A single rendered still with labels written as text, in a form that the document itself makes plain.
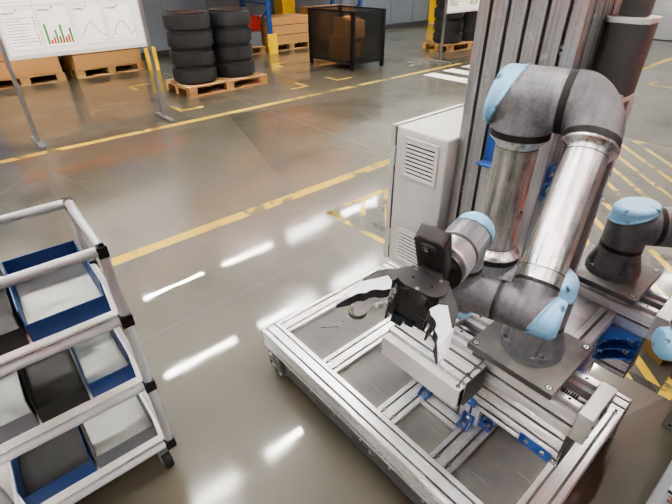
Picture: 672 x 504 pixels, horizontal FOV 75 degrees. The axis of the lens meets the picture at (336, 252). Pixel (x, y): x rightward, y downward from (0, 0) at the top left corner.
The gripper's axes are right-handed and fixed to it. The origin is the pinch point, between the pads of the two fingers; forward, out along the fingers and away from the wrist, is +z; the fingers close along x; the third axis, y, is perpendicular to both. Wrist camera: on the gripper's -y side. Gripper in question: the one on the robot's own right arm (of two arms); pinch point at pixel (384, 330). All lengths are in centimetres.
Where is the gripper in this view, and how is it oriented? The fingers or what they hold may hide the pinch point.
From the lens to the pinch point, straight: 56.5
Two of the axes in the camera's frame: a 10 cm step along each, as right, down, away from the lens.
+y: -1.0, 7.9, 6.1
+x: -8.2, -4.2, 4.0
